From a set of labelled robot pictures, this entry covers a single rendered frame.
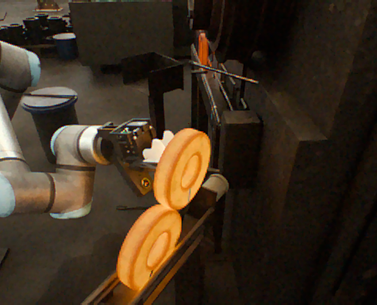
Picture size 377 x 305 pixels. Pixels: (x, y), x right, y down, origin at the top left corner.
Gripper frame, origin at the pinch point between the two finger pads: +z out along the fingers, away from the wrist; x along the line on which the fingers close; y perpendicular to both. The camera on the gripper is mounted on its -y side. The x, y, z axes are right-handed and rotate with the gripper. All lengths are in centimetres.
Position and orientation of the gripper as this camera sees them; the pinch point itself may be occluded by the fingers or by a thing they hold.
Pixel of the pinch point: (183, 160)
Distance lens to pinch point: 55.4
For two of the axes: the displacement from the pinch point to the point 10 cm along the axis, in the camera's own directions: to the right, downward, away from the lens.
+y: -2.3, -8.7, -4.3
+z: 8.2, 0.6, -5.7
